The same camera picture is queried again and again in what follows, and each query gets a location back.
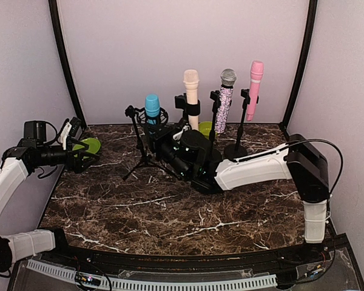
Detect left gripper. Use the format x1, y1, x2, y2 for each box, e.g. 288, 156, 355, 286
37, 139, 99, 174

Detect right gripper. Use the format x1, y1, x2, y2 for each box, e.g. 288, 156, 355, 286
142, 123, 192, 179

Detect black tripod mic stand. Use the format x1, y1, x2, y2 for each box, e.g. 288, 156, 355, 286
122, 105, 177, 181

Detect black round-base stand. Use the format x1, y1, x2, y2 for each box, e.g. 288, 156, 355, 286
224, 89, 251, 159
174, 93, 201, 130
209, 90, 221, 165

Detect blue microphone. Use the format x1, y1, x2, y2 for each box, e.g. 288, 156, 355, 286
144, 94, 161, 134

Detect beige microphone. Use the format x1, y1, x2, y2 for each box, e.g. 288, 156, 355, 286
183, 69, 200, 130

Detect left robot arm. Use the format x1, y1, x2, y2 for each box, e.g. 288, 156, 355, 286
0, 139, 100, 275

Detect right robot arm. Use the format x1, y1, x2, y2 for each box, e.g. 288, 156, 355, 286
145, 124, 335, 263

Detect pink microphone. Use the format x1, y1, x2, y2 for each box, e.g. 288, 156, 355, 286
246, 60, 264, 121

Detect green plate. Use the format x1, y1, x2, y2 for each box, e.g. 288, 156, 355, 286
72, 138, 101, 154

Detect green bowl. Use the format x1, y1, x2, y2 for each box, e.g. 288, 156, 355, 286
198, 121, 212, 139

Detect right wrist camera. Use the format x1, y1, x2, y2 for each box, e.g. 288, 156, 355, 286
172, 118, 191, 141

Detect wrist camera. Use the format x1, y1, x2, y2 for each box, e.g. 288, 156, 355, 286
172, 118, 191, 141
58, 117, 81, 150

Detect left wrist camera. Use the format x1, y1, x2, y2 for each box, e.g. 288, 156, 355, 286
58, 117, 81, 150

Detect black frame post left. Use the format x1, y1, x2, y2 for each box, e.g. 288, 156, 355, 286
48, 0, 87, 130

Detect black frame post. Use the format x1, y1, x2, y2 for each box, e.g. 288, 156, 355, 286
48, 0, 87, 130
279, 0, 318, 133

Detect white cable duct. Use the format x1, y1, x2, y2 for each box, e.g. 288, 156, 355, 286
27, 259, 277, 291

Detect black frame post right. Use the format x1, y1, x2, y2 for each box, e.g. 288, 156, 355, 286
279, 0, 318, 133

